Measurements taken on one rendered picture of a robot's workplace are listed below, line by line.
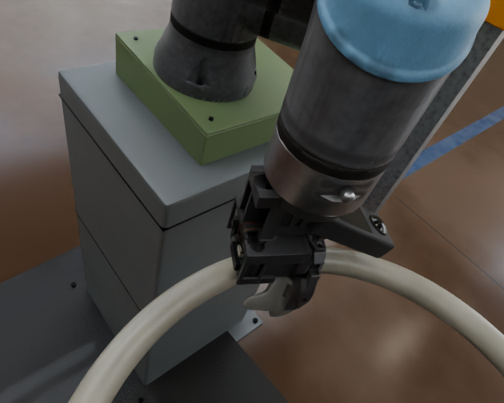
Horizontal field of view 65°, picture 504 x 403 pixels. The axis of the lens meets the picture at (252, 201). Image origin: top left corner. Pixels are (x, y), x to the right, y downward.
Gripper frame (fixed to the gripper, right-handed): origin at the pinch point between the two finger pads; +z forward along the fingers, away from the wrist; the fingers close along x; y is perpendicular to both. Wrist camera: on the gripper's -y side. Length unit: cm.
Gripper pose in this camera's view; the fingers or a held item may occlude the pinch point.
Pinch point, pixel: (275, 289)
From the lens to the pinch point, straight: 49.7
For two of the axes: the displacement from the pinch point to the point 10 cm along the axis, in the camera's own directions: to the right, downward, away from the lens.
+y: -9.6, 0.0, -2.8
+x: 1.7, 7.7, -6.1
